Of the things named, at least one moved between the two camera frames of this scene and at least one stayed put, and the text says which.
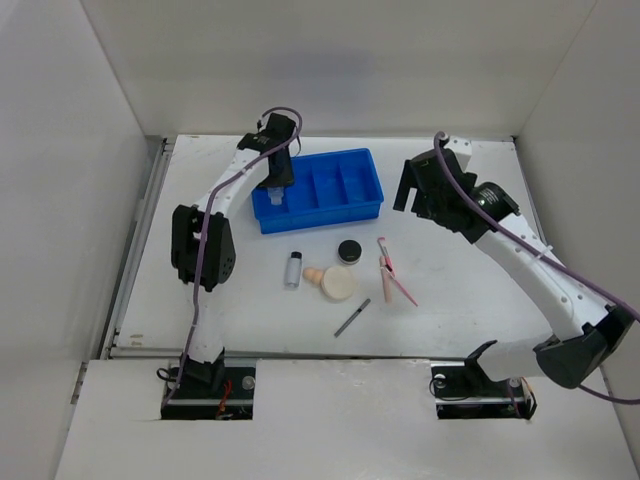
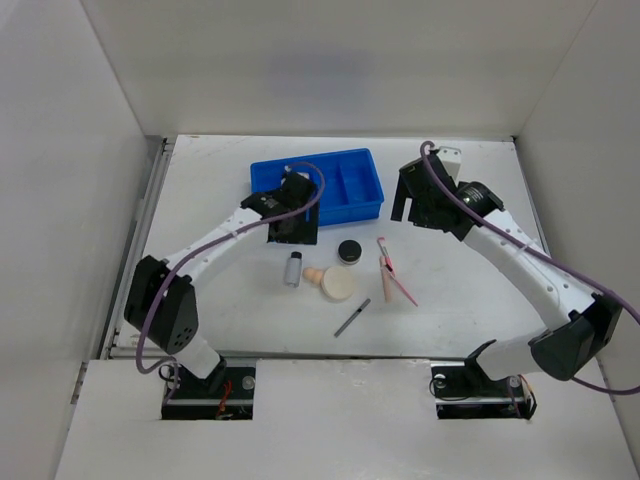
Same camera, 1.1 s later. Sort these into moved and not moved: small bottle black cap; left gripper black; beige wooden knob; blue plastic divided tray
Moved: left gripper black
Not moved: small bottle black cap; blue plastic divided tray; beige wooden knob
